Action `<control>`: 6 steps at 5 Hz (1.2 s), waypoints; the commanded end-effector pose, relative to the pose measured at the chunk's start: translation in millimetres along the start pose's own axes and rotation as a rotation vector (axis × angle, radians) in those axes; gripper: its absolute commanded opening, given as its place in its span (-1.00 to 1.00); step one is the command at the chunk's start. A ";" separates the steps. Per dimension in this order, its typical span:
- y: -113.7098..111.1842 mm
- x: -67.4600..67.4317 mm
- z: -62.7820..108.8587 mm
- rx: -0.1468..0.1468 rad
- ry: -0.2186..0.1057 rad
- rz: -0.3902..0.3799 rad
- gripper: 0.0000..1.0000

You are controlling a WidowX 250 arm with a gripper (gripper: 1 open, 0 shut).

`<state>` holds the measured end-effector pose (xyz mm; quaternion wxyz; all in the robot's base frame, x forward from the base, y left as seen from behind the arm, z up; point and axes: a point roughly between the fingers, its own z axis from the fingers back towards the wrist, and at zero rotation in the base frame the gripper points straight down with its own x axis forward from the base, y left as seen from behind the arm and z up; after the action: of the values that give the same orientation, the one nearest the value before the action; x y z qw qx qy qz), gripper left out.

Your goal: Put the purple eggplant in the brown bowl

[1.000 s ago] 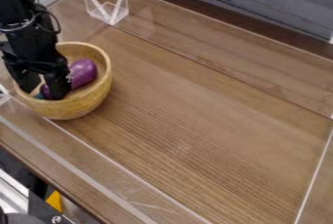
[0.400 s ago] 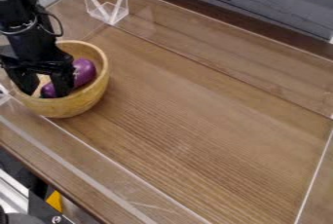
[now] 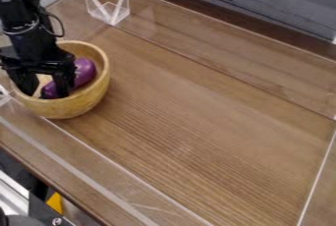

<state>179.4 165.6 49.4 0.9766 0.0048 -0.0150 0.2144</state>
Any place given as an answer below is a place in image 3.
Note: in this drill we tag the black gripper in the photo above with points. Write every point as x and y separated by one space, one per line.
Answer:
33 54

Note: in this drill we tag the brown wooden bowl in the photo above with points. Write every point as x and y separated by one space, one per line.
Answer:
84 97

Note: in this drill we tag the purple toy eggplant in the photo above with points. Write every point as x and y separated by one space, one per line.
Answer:
85 75

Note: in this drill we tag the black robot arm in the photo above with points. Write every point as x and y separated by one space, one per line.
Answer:
24 13

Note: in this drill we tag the yellow black device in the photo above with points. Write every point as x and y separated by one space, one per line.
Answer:
48 212

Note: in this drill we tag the clear acrylic corner bracket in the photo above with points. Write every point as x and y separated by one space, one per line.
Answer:
108 12

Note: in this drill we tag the clear acrylic tray wall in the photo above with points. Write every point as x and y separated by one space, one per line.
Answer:
96 183

